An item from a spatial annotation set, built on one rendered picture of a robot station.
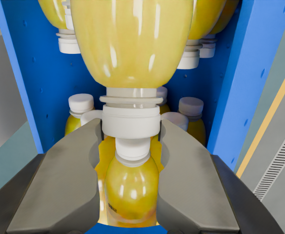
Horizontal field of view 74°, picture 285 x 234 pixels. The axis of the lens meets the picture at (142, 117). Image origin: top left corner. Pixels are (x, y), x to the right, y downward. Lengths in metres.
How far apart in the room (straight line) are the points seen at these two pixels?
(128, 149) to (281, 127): 1.86
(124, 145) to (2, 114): 0.51
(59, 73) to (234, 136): 0.27
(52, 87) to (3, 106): 0.36
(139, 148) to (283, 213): 2.82
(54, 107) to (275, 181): 2.33
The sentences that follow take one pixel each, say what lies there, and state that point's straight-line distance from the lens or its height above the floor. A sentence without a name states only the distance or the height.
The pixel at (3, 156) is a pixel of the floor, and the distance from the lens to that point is 2.12.
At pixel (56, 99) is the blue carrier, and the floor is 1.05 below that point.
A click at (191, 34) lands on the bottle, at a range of 0.20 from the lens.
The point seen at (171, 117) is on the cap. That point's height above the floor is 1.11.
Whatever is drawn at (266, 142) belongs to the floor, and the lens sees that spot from 2.03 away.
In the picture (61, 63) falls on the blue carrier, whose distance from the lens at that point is 0.34.
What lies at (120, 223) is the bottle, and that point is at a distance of 0.26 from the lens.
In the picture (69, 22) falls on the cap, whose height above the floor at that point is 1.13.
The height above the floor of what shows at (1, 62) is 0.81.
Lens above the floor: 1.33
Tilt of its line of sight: 61 degrees down
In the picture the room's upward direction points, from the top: 177 degrees clockwise
